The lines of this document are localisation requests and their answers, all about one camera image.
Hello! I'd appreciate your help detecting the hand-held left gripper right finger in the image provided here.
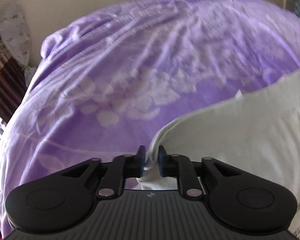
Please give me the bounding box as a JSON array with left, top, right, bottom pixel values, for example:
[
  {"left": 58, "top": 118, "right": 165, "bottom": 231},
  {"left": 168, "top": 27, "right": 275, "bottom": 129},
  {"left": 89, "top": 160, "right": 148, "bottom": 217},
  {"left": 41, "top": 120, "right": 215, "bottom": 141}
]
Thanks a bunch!
[{"left": 158, "top": 145, "right": 241, "bottom": 198}]

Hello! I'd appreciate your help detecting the purple floral blanket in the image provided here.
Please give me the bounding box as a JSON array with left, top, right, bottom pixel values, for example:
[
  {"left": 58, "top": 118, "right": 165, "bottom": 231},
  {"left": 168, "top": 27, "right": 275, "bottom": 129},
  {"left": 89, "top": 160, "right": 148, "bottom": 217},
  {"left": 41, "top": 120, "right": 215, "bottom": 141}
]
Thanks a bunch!
[{"left": 0, "top": 0, "right": 300, "bottom": 240}]

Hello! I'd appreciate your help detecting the brown patterned curtain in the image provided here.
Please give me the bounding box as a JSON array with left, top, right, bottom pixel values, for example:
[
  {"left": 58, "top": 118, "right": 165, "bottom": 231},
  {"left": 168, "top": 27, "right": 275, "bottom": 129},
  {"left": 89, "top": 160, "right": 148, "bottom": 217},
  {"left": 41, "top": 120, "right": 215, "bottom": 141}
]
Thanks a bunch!
[{"left": 0, "top": 22, "right": 28, "bottom": 125}]

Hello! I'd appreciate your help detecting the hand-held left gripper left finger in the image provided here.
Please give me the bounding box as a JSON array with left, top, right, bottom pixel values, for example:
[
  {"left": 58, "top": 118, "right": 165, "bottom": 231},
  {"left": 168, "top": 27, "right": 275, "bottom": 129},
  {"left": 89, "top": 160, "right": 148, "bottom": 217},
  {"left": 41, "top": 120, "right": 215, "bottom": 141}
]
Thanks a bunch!
[{"left": 57, "top": 145, "right": 147, "bottom": 198}]

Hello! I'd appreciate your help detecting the white printed sweatshirt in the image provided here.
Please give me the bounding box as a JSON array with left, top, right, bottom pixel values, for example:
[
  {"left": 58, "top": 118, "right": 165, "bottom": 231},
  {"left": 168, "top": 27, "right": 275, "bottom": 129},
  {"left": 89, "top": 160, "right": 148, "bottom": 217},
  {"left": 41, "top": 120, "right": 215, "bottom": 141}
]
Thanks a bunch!
[{"left": 137, "top": 67, "right": 300, "bottom": 240}]

